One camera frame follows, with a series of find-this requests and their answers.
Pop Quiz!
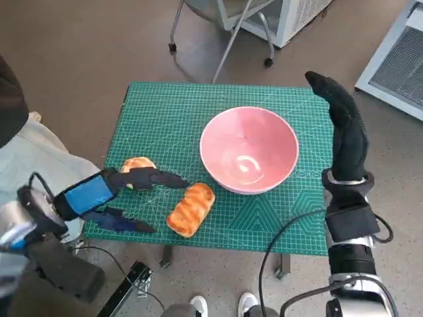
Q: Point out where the long toy bread loaf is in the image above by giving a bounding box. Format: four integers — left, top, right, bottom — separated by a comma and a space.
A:
166, 183, 216, 238

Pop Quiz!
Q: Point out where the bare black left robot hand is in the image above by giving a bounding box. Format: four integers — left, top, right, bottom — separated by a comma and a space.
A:
52, 166, 192, 234

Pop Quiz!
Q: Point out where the person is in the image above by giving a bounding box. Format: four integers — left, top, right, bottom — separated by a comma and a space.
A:
0, 54, 103, 238

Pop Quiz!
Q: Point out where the grey wheeled chair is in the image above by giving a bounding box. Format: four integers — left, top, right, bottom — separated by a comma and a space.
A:
168, 0, 275, 83

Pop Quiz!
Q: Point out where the black floor cable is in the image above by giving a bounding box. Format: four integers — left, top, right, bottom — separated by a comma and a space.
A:
75, 246, 166, 311

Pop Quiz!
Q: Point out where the green cutting mat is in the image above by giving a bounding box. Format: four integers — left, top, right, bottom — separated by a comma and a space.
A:
84, 82, 336, 257

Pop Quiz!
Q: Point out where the round toy bread bun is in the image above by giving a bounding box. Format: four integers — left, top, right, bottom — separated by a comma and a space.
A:
119, 157, 156, 191

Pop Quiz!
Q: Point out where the black metal stand bar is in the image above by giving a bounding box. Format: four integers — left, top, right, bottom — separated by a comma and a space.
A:
95, 260, 155, 317

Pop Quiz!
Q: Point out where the pink bowl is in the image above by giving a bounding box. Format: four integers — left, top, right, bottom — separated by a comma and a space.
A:
199, 106, 300, 195

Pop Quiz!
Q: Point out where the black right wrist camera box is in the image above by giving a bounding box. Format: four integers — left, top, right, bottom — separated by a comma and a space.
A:
325, 211, 381, 244

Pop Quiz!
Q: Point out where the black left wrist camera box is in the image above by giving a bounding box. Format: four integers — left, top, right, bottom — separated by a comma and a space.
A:
29, 236, 106, 304

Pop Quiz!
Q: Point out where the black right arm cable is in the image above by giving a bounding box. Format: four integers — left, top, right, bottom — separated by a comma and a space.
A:
258, 208, 327, 317

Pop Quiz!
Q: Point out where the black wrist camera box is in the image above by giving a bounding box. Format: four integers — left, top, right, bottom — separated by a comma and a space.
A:
325, 211, 381, 244
29, 236, 106, 304

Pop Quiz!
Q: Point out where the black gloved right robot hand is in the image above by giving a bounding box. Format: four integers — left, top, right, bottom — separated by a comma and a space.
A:
304, 71, 370, 182

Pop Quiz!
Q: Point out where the white mesh cabinet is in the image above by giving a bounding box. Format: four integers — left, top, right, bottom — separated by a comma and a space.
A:
354, 0, 423, 122
217, 0, 333, 49

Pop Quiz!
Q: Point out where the grey table leg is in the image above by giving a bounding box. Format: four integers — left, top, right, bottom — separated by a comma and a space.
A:
274, 253, 291, 281
159, 246, 173, 268

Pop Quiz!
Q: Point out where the white shoe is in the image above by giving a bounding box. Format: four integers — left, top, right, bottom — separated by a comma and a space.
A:
188, 295, 209, 317
237, 292, 259, 317

